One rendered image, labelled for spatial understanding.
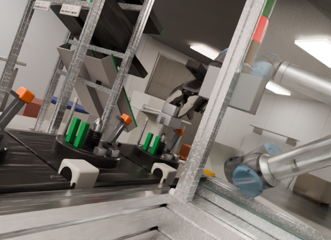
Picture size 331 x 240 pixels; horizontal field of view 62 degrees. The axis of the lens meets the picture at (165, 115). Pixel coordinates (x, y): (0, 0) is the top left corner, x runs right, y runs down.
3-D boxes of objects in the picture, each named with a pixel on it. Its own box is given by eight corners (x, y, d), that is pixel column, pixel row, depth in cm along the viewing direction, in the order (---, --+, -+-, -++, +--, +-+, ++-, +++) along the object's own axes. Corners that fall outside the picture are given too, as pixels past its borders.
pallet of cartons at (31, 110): (18, 122, 459) (26, 101, 457) (20, 114, 526) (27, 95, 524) (81, 139, 508) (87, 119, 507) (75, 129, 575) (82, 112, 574)
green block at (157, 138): (151, 153, 75) (158, 136, 75) (155, 154, 74) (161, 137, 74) (149, 153, 74) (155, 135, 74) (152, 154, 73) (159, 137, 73)
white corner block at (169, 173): (157, 177, 68) (163, 162, 68) (172, 186, 66) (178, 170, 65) (147, 178, 64) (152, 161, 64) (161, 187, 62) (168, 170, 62)
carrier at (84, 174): (91, 147, 74) (107, 103, 73) (158, 187, 61) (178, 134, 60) (-2, 138, 54) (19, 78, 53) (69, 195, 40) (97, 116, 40)
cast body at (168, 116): (167, 124, 82) (175, 102, 82) (179, 129, 80) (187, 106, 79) (151, 120, 75) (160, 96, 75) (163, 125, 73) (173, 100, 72)
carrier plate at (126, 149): (146, 152, 95) (148, 146, 95) (205, 183, 82) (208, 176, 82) (95, 147, 75) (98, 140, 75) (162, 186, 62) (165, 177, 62)
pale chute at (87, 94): (84, 111, 114) (93, 105, 116) (100, 120, 105) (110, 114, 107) (55, 47, 99) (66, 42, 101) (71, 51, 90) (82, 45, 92)
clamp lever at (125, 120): (108, 144, 63) (127, 117, 65) (114, 147, 62) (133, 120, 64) (100, 136, 60) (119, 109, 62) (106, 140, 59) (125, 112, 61)
